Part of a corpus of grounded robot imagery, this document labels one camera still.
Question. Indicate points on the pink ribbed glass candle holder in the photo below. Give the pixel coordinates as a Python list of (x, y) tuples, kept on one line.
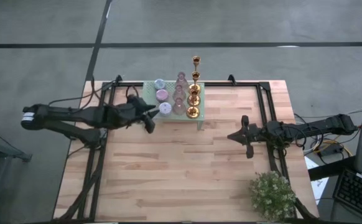
[(179, 106), (178, 92), (181, 80)]

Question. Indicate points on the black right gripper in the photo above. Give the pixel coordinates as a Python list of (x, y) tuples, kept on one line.
[(257, 133)]

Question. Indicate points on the glass side table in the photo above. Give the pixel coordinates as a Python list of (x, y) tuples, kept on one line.
[(10, 152)]

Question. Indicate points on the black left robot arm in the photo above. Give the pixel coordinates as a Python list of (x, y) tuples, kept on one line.
[(59, 113)]

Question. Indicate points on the black aluminium table frame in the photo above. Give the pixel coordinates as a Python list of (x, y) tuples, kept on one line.
[(252, 84)]

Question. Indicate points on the black power adapter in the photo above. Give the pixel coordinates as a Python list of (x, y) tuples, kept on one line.
[(331, 151)]

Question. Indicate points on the black side desk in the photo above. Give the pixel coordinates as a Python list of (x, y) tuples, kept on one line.
[(330, 169)]

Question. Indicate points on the green mesh riser shelf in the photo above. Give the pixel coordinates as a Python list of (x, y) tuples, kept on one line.
[(150, 88)]

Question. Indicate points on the black keyboard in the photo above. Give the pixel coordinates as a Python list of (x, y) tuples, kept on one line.
[(358, 193)]

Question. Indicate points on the white paper sheet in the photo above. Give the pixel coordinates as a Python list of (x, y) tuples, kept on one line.
[(316, 183)]

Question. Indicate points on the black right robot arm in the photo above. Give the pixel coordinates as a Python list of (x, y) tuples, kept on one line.
[(324, 123)]

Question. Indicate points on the green potted plant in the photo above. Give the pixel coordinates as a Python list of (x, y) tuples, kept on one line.
[(272, 196)]

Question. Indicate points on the lavender white candle tin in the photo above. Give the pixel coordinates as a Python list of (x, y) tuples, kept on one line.
[(165, 109)]

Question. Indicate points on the blue floral candle tin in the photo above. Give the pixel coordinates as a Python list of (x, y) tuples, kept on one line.
[(160, 83)]

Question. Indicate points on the pink patterned candle tin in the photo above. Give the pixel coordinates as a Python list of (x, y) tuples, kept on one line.
[(162, 95)]

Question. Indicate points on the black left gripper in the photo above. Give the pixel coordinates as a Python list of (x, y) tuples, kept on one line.
[(129, 115)]

